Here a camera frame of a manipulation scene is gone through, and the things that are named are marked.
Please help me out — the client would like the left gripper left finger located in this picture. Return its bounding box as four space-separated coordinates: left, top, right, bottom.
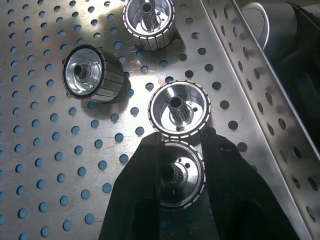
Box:
98 132 165 240

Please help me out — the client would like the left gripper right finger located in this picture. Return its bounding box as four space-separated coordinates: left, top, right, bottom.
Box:
199 128 302 240

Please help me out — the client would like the perforated metal tray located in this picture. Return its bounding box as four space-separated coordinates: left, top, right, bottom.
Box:
0 0 320 240

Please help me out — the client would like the grey rounded cylinder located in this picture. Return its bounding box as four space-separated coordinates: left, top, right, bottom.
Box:
239 1 301 55

